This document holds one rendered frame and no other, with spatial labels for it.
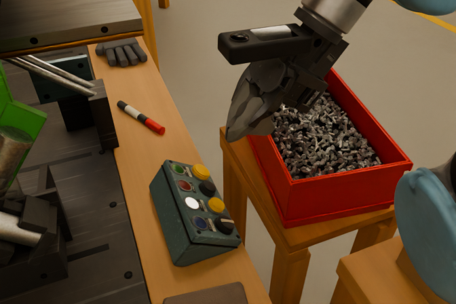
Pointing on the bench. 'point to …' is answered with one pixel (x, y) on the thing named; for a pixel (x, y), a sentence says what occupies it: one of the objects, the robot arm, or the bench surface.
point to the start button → (201, 172)
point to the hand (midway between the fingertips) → (228, 133)
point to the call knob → (225, 223)
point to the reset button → (216, 204)
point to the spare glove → (128, 45)
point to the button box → (190, 253)
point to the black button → (208, 187)
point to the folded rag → (212, 296)
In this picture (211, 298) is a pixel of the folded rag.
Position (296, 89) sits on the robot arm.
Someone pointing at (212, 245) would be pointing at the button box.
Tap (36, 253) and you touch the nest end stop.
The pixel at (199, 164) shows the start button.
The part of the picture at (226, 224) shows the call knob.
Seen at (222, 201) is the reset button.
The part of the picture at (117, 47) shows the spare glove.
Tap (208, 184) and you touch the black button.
